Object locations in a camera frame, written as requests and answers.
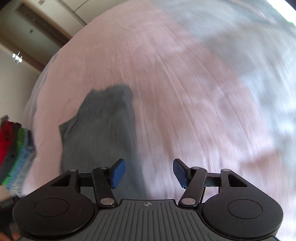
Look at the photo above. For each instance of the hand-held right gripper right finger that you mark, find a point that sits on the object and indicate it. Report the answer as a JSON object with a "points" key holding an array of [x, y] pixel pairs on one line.
{"points": [[181, 172]]}

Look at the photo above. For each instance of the stack of folded clothes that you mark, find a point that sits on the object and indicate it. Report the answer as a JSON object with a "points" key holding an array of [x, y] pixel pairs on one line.
{"points": [[18, 150]]}

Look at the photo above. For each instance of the grey printed t-shirt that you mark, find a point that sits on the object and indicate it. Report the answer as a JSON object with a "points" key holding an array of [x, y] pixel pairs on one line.
{"points": [[104, 129]]}

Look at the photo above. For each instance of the cream wardrobe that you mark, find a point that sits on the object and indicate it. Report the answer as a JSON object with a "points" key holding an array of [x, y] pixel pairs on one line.
{"points": [[69, 14]]}

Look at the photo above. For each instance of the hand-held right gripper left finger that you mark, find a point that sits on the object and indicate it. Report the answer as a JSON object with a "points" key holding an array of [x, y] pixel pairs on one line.
{"points": [[118, 172]]}

